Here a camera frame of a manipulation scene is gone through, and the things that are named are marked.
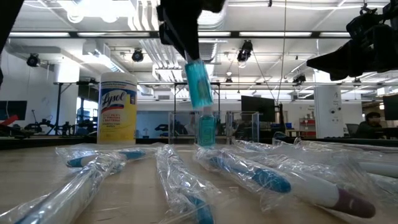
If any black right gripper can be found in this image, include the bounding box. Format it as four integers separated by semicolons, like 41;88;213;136
307;6;389;81

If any red angled bar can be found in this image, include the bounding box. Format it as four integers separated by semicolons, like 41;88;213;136
0;114;19;127

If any silver ventilation duct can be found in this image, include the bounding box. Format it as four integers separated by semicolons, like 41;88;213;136
198;6;228;63

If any blue mouthwash bottle white cap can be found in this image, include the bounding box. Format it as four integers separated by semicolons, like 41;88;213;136
197;107;218;147
184;58;215;110

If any white pillar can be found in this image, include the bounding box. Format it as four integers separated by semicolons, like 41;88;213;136
313;79;345;139

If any blue partition panel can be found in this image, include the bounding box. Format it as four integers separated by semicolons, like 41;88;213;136
136;111;170;139

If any wrapped white purple toothbrush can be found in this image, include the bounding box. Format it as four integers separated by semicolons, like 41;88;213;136
236;155;377;220

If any thin hanging cable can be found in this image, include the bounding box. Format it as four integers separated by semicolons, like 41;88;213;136
275;0;287;105

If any black overhead light bar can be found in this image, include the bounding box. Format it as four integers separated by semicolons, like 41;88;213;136
6;30;352;40

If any yellow Lysol wipes canister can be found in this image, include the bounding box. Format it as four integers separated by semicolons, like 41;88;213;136
97;72;138;147

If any black aluminium table frame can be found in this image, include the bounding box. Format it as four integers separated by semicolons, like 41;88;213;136
0;136;398;151

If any black monitor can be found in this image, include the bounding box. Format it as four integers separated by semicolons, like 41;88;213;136
382;94;398;121
0;100;28;121
241;95;276;123

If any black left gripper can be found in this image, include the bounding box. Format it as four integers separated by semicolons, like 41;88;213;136
157;0;227;60

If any red shelf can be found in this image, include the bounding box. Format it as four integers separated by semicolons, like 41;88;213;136
299;117;317;138

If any clear acrylic organizer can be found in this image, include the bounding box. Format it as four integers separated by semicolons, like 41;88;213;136
167;111;261;146

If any person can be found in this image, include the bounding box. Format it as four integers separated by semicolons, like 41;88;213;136
355;111;385;139

